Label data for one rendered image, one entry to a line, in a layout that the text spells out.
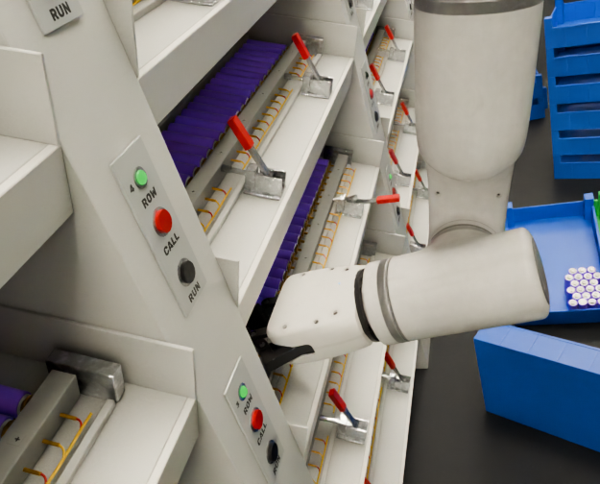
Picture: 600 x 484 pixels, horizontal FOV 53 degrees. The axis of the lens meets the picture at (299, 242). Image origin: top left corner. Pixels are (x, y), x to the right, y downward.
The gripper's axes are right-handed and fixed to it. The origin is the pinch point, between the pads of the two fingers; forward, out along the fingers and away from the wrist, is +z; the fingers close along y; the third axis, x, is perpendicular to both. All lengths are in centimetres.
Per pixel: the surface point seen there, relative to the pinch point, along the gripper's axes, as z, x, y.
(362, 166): -3.3, 7.7, -48.6
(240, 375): -8.8, -7.2, 14.7
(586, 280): -33, 57, -66
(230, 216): -5.1, -13.2, -1.5
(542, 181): -27, 65, -125
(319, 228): -1.8, 3.9, -24.7
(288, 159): -7.4, -11.8, -14.4
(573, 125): -38, 49, -124
